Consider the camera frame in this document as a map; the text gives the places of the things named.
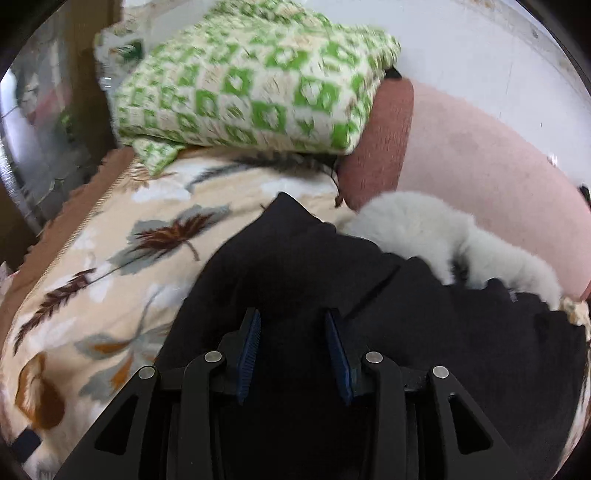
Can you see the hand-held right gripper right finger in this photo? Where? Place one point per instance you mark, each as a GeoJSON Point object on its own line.
{"type": "Point", "coordinates": [339, 355]}

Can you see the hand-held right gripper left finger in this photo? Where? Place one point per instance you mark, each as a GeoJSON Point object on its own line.
{"type": "Point", "coordinates": [249, 353]}

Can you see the black coat with fur collar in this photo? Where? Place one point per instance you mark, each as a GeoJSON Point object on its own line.
{"type": "Point", "coordinates": [415, 332]}

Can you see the leaf print fleece blanket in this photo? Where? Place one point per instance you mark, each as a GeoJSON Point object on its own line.
{"type": "Point", "coordinates": [115, 258]}

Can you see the pink bolster pillow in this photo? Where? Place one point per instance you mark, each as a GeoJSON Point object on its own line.
{"type": "Point", "coordinates": [461, 152]}

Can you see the green checked knitted blanket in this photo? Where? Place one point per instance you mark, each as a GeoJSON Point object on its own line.
{"type": "Point", "coordinates": [258, 83]}

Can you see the patterned glass door panel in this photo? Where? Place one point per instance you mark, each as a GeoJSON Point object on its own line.
{"type": "Point", "coordinates": [46, 129]}

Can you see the floral print pillow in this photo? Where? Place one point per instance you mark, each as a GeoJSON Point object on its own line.
{"type": "Point", "coordinates": [130, 50]}

